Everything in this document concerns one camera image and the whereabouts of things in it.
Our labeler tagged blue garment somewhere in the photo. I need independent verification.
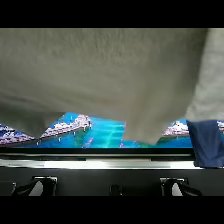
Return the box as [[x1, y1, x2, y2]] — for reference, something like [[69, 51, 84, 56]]
[[185, 118, 224, 169]]

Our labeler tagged light grey T-shirt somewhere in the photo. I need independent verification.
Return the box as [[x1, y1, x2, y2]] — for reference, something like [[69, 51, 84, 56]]
[[0, 27, 224, 146]]

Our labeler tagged silver frame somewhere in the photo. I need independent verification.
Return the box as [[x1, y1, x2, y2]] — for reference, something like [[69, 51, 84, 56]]
[[0, 153, 205, 197]]

